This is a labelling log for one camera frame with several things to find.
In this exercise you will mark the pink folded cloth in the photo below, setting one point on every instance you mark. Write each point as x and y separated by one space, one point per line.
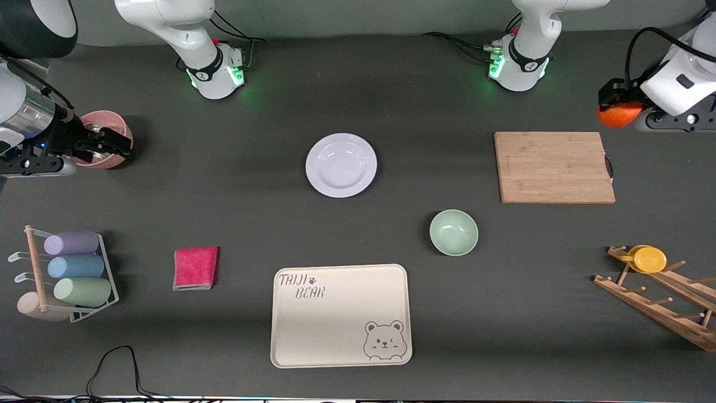
196 268

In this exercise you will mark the yellow cup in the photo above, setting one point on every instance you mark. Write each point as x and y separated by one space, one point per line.
650 260

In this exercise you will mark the purple cup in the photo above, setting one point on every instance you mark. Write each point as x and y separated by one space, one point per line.
72 243

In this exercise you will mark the cream bear print tray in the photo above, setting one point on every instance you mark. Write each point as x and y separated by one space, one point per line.
335 319

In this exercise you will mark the beige cup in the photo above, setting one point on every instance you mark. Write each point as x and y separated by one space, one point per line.
28 307

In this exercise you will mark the white round plate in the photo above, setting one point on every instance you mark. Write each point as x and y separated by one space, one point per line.
341 165

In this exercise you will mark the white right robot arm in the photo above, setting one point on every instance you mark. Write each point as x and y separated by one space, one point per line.
190 33

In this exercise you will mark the wooden peg drying rack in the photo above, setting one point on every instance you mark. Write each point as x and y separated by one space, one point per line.
660 313

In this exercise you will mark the orange fruit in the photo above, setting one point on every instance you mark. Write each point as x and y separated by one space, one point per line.
618 116

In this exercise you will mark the pink bowl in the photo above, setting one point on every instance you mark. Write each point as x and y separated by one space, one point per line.
120 122

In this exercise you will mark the green cup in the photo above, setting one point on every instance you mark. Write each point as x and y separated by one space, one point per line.
84 291

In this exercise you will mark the wooden cutting board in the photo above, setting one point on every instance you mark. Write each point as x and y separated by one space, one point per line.
554 168

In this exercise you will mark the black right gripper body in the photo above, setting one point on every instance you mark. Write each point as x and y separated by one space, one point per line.
66 137

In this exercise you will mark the blue cup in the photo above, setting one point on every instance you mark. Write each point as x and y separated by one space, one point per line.
78 267

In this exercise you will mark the pale green bowl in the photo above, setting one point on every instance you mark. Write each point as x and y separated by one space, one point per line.
453 233

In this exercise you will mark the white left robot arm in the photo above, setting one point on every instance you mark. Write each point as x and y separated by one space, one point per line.
526 61

